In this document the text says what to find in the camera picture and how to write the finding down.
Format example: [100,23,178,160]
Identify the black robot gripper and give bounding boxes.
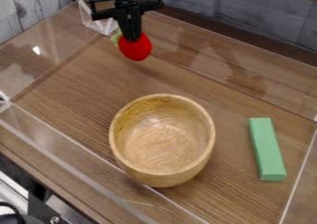
[88,0,163,42]

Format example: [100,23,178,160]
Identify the red plush strawberry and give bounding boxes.
[110,32,153,61]

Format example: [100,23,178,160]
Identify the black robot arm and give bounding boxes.
[87,0,163,43]

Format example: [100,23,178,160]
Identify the wooden bowl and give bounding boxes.
[108,93,215,188]

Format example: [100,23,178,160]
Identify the clear acrylic tray walls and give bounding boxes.
[0,4,317,224]

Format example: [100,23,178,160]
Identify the green rectangular block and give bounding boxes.
[249,118,288,181]

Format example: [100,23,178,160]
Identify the clear acrylic corner bracket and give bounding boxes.
[78,0,119,37]

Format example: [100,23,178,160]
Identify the black clamp and cable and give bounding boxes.
[0,171,75,224]

